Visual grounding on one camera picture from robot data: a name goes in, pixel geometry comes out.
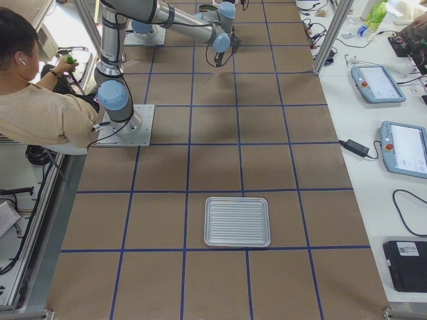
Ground olive green brake shoe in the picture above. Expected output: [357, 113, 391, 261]
[198, 4, 218, 13]

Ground black power adapter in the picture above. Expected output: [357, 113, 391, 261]
[338, 139, 369, 157]

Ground person in beige shirt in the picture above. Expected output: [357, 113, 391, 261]
[1, 7, 99, 148]

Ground near teach pendant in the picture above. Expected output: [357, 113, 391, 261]
[380, 121, 426, 179]

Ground teach pendant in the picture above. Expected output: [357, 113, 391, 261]
[380, 121, 426, 179]
[350, 65, 406, 104]

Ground green handled screwdriver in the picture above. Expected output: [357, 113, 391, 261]
[66, 55, 78, 67]

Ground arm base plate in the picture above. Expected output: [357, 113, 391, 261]
[124, 25, 166, 47]
[96, 104, 155, 147]

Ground ribbed metal tray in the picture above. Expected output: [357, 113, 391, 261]
[204, 196, 271, 247]

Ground black tablet device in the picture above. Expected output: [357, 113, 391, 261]
[383, 241, 426, 293]

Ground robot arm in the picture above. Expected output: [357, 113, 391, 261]
[94, 1, 241, 147]

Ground aluminium frame post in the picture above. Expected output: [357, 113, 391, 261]
[312, 0, 354, 75]

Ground far teach pendant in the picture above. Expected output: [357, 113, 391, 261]
[350, 65, 406, 104]

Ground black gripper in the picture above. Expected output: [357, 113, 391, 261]
[230, 31, 242, 53]

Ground white chair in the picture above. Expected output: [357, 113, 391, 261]
[25, 143, 87, 186]

